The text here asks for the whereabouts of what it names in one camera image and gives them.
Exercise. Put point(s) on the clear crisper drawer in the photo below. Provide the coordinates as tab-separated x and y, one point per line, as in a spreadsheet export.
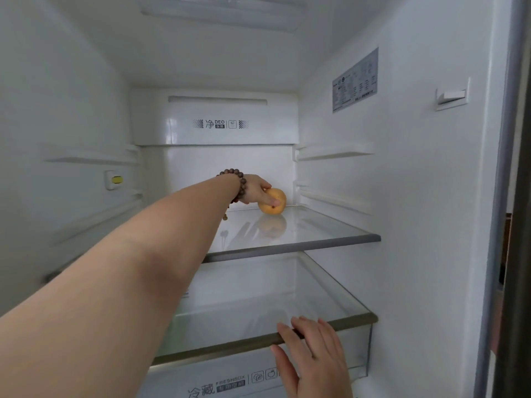
232	375

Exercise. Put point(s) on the person's right hand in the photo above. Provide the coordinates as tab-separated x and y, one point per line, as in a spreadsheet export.
321	368

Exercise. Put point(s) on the white door switch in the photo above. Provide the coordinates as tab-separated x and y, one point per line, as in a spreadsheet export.
451	95

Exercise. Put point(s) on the white air duct panel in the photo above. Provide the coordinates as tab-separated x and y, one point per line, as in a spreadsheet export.
215	120

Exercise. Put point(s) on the orange fruit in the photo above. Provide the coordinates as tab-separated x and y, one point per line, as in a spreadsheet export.
274	208

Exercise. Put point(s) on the white refrigerator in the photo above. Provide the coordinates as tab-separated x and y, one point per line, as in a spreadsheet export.
415	203

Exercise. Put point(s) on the white sensor with yellow button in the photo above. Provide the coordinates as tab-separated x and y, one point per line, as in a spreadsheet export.
113	180

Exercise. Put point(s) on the grey printed label sticker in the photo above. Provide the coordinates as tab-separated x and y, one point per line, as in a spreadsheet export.
355	80

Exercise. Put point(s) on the glass shelf with brown trim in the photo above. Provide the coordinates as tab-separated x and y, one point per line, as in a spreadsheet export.
249	302

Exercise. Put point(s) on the white ceiling light cover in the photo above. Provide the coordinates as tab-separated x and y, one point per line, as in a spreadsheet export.
220	12

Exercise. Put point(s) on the glass shelf with grey trim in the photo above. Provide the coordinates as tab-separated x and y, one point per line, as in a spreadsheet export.
307	230

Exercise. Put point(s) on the person's right middle finger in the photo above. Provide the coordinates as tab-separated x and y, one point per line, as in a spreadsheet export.
310	332

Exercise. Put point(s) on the person's left hand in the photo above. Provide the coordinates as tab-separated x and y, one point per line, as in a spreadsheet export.
251	187

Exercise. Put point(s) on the person's left thumb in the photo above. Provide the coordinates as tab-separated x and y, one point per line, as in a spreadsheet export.
270	198

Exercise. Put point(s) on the person's right thumb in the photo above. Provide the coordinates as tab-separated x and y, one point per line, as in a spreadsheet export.
284	368

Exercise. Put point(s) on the person's left forearm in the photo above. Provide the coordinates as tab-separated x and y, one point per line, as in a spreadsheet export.
137	277

